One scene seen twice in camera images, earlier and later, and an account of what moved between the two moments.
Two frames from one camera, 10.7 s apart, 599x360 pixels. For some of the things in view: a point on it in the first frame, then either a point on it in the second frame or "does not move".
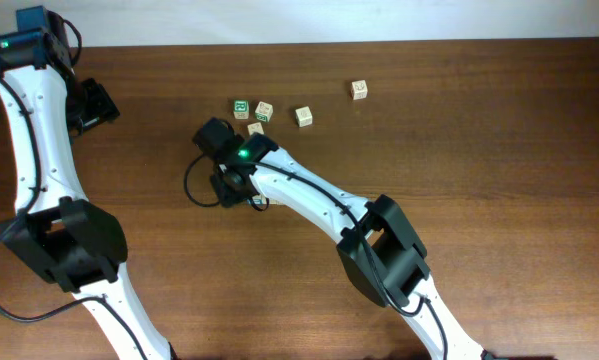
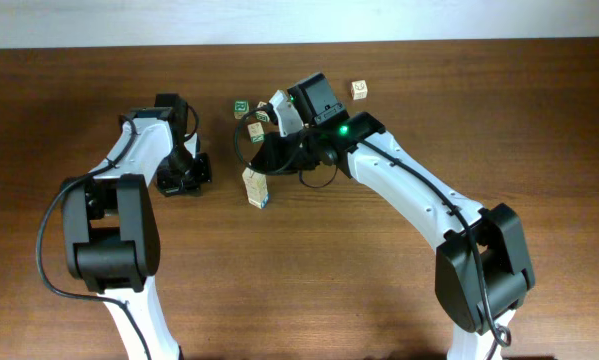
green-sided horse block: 255,128 does not move
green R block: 241,109 does not move
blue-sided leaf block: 259,199 does not move
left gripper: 106,108 -> 192,187
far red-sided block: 359,89 does not move
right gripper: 225,198 -> 274,163
